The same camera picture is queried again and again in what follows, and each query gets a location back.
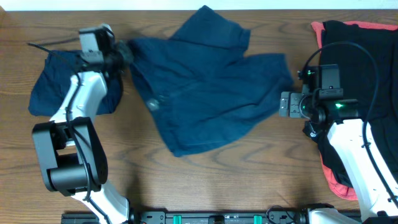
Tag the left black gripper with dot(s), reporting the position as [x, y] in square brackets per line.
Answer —
[116, 58]

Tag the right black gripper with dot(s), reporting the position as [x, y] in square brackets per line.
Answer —
[295, 99]

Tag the dark blue garment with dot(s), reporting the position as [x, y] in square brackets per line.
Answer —
[53, 84]

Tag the dark blue denim shorts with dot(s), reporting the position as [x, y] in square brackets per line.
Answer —
[201, 89]

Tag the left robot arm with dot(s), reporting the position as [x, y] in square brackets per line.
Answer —
[71, 158]

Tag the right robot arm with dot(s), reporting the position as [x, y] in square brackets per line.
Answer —
[322, 104]

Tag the black garment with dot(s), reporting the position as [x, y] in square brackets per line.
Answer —
[367, 60]

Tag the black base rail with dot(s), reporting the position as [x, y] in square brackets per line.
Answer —
[276, 216]

